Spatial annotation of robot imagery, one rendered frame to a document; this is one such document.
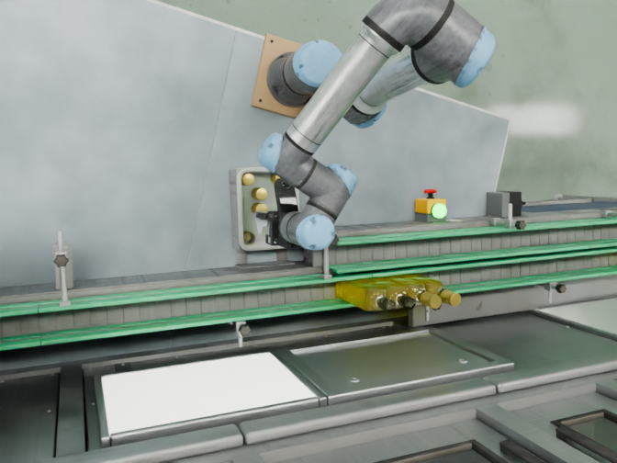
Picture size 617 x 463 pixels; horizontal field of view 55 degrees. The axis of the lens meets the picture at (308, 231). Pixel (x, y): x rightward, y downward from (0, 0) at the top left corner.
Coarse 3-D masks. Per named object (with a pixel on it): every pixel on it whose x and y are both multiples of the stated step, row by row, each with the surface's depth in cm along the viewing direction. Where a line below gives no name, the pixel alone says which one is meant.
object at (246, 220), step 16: (240, 176) 156; (256, 176) 165; (240, 192) 156; (272, 192) 167; (240, 208) 157; (272, 208) 168; (240, 224) 157; (256, 224) 166; (240, 240) 158; (256, 240) 167
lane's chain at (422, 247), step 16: (608, 224) 201; (416, 240) 173; (432, 240) 176; (448, 240) 178; (464, 240) 180; (480, 240) 182; (496, 240) 184; (512, 240) 187; (528, 240) 189; (544, 240) 191; (560, 240) 194; (576, 240) 196; (592, 240) 199; (336, 256) 164; (352, 256) 166; (368, 256) 168; (384, 256) 170; (400, 256) 172; (416, 256) 174
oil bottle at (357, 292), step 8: (352, 280) 159; (360, 280) 159; (336, 288) 164; (344, 288) 159; (352, 288) 155; (360, 288) 150; (368, 288) 148; (376, 288) 148; (336, 296) 165; (344, 296) 159; (352, 296) 155; (360, 296) 150; (368, 296) 146; (376, 296) 146; (384, 296) 147; (360, 304) 150; (368, 304) 147
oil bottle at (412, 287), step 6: (390, 276) 164; (396, 276) 164; (396, 282) 156; (402, 282) 155; (408, 282) 154; (414, 282) 154; (420, 282) 154; (408, 288) 151; (414, 288) 150; (420, 288) 151; (408, 294) 151; (414, 294) 150
